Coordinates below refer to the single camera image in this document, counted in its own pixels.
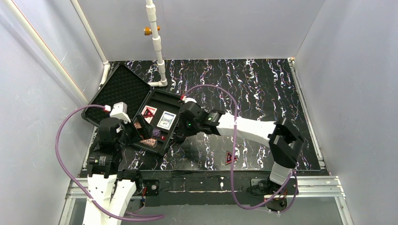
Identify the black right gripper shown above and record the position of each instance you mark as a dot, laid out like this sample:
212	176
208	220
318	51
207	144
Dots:
181	125

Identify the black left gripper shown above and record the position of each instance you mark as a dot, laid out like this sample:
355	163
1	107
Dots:
126	132

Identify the red triangular button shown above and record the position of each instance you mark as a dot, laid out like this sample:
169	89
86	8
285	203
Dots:
148	112
230	158

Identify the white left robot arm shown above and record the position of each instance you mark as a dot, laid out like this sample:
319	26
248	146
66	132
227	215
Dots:
109	187

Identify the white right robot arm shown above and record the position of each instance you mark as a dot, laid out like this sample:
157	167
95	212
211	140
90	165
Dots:
282	137

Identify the black poker set case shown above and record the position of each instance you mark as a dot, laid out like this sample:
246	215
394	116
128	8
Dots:
123	85

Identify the orange blue chip row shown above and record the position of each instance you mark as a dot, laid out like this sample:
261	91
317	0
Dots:
148	142

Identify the red playing card deck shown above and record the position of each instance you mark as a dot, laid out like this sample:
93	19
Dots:
148	119

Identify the blue playing card deck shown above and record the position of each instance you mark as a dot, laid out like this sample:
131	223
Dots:
166	120

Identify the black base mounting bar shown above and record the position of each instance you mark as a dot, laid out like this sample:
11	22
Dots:
180	187

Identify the orange valve knob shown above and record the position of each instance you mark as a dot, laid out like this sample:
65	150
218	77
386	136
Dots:
147	31

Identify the white PVC pipe stand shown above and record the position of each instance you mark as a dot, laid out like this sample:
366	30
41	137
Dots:
151	14

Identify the white corner pipe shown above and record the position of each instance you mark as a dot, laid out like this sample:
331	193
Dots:
105	62

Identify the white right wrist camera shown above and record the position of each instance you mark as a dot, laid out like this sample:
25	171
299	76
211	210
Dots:
186	99

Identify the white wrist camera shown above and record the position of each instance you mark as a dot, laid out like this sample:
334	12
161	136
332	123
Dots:
186	99
119	111

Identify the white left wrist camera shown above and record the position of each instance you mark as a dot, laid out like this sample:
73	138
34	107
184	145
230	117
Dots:
119	111

